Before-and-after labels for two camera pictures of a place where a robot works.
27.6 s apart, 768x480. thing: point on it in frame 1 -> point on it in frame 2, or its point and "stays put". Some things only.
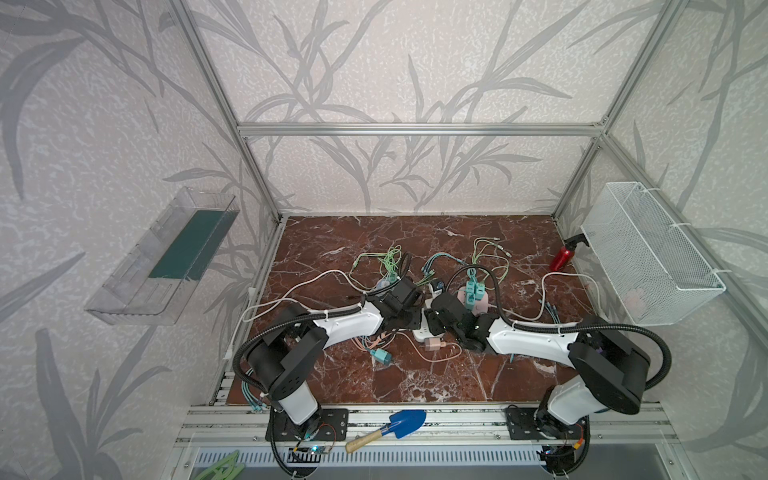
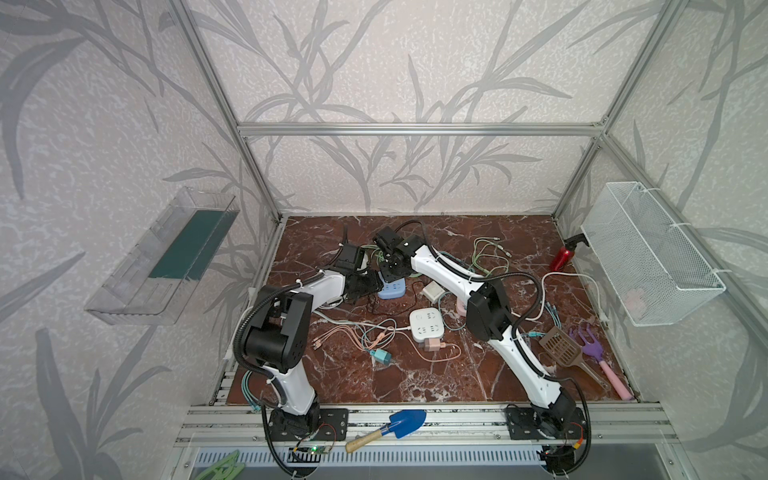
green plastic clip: x=228 y=469 stays put
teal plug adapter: x=383 y=355 stays put
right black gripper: x=447 y=306 -> x=389 y=243
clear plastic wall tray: x=151 y=283 stays put
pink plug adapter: x=432 y=344 stays put
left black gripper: x=405 y=288 -> x=369 y=282
